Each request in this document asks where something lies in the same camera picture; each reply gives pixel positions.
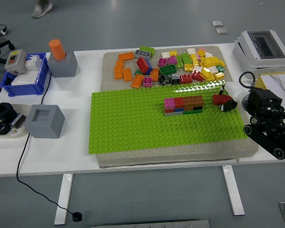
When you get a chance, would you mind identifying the black office chair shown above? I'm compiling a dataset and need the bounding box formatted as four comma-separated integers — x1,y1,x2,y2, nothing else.
0,7,15,64

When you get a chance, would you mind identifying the black cord with plug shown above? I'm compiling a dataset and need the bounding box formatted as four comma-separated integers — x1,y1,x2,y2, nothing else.
16,71,84,223

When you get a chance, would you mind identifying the lime green long brick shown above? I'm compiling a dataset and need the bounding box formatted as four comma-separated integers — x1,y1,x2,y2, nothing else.
139,46,156,57

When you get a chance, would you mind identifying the blue plastic bin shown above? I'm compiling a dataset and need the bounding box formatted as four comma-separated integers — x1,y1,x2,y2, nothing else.
0,52,50,97

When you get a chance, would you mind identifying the large red toy brick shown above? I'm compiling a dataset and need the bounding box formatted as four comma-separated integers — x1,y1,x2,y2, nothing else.
136,57,150,74

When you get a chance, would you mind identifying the black grey sloped brick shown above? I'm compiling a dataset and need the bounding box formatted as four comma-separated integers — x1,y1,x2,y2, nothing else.
170,73,181,86

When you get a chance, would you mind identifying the white electrical enclosure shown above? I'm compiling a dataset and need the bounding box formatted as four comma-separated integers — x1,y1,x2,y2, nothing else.
232,29,285,79

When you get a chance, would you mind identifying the grey-brown foam mat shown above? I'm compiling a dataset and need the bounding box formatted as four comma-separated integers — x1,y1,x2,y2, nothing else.
96,45,259,169

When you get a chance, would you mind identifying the grey sloped toy brick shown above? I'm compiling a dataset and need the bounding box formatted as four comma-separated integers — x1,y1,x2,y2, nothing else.
158,74,171,86

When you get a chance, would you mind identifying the grey block with socket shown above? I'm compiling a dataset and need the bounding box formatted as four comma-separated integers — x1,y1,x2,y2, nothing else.
47,49,77,78
24,104,66,139

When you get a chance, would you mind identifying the white circuit breaker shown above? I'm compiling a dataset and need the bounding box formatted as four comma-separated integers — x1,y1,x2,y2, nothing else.
24,54,42,72

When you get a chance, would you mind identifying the person's foot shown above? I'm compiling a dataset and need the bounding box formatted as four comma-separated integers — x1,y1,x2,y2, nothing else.
31,0,53,19

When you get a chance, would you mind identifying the lime green studded baseplate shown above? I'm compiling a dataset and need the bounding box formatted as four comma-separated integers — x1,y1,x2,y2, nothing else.
88,80,249,155

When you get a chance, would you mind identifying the red square toy brick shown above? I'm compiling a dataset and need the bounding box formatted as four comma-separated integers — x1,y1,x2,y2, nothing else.
173,96,186,110

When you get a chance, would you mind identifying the red long toy brick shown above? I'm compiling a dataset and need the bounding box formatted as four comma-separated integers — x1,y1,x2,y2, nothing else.
212,94,233,106

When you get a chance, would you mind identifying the white table leg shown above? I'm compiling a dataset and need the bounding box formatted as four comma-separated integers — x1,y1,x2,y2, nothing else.
54,173,74,226
221,165,246,217

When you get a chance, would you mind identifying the long grey metal plate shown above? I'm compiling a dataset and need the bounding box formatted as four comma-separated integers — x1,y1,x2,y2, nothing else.
90,219,211,228

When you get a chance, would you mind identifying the grey switch box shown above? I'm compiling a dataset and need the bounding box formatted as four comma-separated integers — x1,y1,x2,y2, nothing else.
4,49,28,75

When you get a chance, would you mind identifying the grey long toy brick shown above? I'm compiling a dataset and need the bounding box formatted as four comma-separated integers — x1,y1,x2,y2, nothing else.
134,49,152,60

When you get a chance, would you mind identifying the yellow cardboard box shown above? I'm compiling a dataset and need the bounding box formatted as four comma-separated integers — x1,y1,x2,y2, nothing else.
254,72,285,126

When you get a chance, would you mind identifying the orange cylinder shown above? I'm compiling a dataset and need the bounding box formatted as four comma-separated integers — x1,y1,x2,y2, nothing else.
48,39,67,61

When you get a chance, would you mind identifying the large black nut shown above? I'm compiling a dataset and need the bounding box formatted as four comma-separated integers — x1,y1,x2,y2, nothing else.
0,102,18,121

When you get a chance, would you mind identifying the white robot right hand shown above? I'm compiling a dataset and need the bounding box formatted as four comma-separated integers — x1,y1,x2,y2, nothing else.
218,82,247,113

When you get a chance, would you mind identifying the brown toy brick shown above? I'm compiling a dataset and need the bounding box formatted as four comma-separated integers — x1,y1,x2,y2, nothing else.
184,95,204,107

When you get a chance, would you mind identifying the white tray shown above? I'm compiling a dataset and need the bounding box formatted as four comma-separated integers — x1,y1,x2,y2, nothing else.
0,103,32,139

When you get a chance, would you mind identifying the dark brown roller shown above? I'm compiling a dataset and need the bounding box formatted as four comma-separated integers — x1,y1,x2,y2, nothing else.
10,113,27,129

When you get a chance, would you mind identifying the dark green long brick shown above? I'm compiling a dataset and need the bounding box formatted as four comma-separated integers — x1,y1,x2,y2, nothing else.
159,64,177,75

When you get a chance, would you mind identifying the large yellow toy brick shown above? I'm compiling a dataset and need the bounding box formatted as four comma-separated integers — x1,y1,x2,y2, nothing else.
200,56,224,67

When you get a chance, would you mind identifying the white wall socket panel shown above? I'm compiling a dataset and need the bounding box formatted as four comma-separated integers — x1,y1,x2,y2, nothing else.
11,71,39,86

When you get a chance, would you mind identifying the small black nut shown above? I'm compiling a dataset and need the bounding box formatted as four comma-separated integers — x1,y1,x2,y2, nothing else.
0,121,12,136

